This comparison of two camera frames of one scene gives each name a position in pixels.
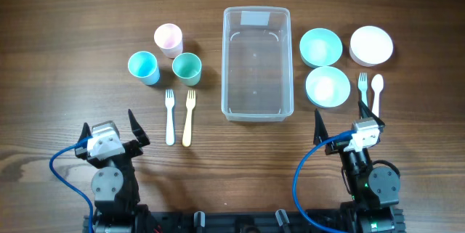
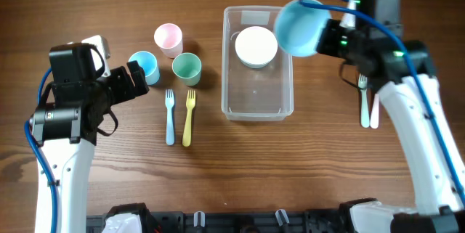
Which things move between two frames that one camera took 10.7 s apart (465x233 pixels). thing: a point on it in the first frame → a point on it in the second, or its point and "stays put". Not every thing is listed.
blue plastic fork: [169, 97] stays put
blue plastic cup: [144, 65] stays put
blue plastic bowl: [327, 86] → [298, 26]
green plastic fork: [362, 85] stays put
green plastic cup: [187, 67] stays put
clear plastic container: [257, 64] stays put
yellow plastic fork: [190, 102] stays put
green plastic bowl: [320, 47] → [254, 66]
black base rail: [244, 221] stays put
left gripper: [130, 146] → [134, 79]
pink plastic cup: [168, 37] stays put
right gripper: [335, 146] → [328, 38]
